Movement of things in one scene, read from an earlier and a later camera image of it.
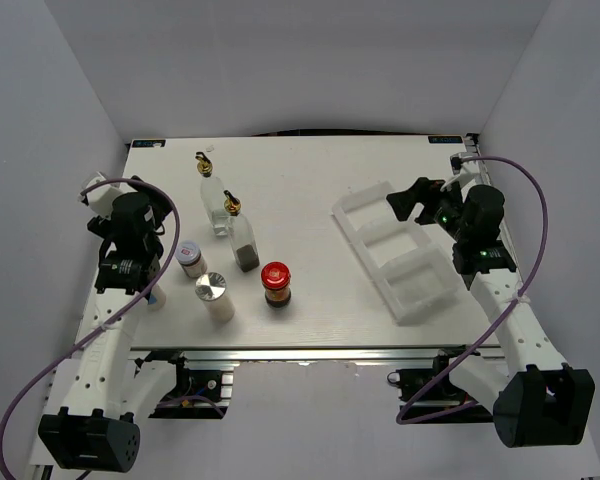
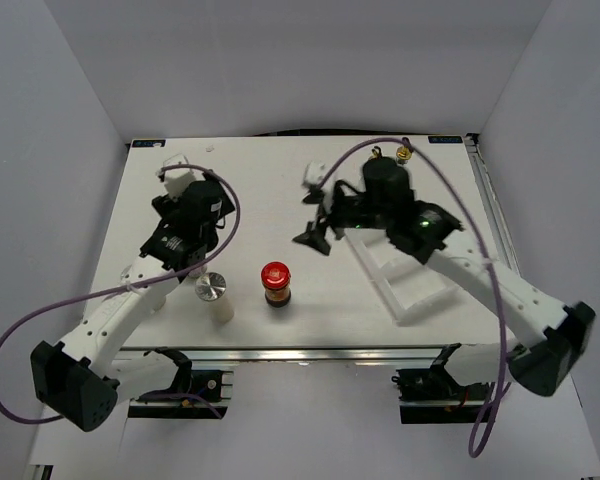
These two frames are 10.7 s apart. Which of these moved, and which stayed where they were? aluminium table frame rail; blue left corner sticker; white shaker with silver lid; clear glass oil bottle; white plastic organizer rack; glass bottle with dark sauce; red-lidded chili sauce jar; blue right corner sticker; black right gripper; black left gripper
Moved: black left gripper; glass bottle with dark sauce; clear glass oil bottle; black right gripper
Stayed: aluminium table frame rail; white plastic organizer rack; white shaker with silver lid; red-lidded chili sauce jar; blue left corner sticker; blue right corner sticker
